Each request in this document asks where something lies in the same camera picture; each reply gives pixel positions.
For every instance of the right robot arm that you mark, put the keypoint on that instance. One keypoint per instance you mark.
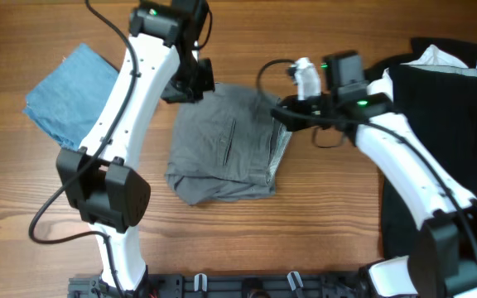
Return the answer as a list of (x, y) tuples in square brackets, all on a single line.
[(337, 95)]

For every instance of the grey shorts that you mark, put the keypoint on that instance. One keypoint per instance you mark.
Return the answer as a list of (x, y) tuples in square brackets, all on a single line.
[(226, 147)]

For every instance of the white garment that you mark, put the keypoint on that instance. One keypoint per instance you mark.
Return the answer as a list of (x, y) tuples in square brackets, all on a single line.
[(432, 59)]

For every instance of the black garment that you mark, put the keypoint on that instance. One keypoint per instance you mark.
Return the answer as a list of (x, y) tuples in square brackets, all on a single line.
[(440, 108)]

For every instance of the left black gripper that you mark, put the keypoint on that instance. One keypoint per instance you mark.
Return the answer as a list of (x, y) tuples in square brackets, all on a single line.
[(206, 83)]

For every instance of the folded blue denim garment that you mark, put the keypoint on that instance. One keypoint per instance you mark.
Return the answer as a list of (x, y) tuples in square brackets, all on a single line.
[(67, 103)]

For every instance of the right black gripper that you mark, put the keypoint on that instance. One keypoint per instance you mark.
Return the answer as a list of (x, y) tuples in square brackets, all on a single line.
[(293, 123)]

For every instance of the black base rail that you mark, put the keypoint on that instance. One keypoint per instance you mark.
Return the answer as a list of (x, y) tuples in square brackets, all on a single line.
[(293, 284)]

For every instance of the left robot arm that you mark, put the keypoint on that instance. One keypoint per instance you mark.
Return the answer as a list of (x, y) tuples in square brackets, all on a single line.
[(100, 178)]

